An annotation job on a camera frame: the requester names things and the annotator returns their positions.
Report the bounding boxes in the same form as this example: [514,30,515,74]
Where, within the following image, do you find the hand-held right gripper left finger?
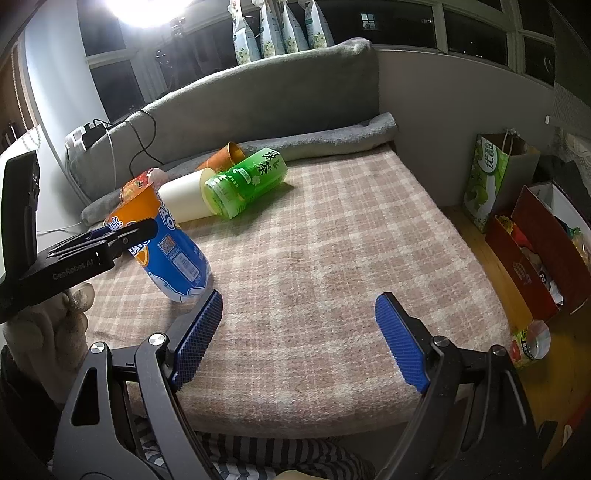
[51,290,225,480]

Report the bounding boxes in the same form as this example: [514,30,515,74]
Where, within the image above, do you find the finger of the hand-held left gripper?
[45,217,159,260]

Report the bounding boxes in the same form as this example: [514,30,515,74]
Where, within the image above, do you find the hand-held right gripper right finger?
[375,292,543,480]

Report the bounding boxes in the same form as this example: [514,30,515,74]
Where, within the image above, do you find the blue and orange cup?
[102,168,214,304]

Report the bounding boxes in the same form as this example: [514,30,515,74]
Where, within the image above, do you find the white cup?
[157,168,218,222]

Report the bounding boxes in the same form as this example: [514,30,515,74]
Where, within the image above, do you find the orange paper cup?
[196,141,246,172]

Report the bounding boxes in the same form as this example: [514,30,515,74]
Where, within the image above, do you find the green cup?
[204,147,288,219]

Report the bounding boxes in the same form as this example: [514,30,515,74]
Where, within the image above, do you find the person's left hand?
[0,281,96,403]

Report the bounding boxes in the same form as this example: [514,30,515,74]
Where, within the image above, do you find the white power strip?
[65,121,112,151]

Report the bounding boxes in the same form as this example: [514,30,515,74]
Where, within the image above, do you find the plaid blanket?
[85,148,513,439]

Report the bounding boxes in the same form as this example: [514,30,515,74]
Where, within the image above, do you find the plastic bottle on floor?
[510,319,551,370]

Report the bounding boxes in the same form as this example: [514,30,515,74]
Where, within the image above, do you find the striped pants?
[134,431,376,480]

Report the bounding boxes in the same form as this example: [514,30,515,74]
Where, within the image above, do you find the red cardboard box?
[485,182,591,324]

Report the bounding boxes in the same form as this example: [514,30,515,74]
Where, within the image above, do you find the green paper bag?
[463,131,541,234]

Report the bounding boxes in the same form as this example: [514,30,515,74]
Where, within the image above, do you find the grey sofa backrest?
[65,37,380,208]

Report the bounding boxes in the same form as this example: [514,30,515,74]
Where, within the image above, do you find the dark tripod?
[156,18,197,86]

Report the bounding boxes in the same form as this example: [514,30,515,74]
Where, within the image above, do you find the bright lamp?
[99,0,195,28]

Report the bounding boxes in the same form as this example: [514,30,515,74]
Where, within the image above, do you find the white and green packet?
[283,0,309,54]
[259,0,286,59]
[305,0,335,51]
[232,0,262,65]

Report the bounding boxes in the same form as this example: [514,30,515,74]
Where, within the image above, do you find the black cable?
[105,108,166,168]

